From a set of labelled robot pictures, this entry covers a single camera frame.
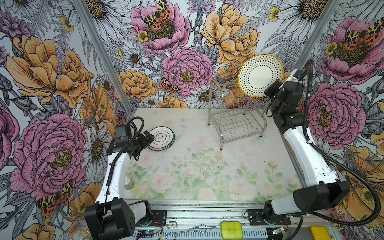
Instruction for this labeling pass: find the yellow patterned plate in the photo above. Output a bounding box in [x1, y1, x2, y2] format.
[238, 54, 284, 98]

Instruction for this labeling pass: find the metal wire dish rack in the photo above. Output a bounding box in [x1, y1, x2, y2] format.
[207, 81, 270, 150]

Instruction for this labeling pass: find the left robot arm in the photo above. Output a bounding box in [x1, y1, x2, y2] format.
[84, 123, 154, 240]

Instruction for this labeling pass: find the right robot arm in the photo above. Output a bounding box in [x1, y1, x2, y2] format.
[263, 81, 350, 223]

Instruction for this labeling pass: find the small white bottle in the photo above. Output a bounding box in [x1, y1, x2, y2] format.
[124, 176, 134, 190]

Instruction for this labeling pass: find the small circuit board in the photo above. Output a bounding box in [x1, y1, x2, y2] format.
[136, 229, 161, 239]

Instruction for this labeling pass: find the yellow box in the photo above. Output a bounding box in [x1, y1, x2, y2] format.
[310, 226, 332, 240]

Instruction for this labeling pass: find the green square button box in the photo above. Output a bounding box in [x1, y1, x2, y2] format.
[221, 221, 244, 240]

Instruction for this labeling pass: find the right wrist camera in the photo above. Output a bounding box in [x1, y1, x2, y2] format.
[280, 69, 305, 90]

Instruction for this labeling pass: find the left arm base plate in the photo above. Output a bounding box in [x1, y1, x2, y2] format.
[136, 210, 168, 227]

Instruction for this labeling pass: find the aluminium front rail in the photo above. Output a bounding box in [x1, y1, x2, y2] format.
[74, 200, 340, 240]

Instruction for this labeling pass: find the metal wire hook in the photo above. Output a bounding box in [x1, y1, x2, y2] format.
[166, 224, 217, 240]

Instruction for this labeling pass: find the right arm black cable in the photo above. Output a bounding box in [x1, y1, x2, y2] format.
[301, 65, 382, 227]

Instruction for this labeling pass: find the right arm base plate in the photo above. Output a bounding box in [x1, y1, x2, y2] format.
[243, 209, 291, 226]

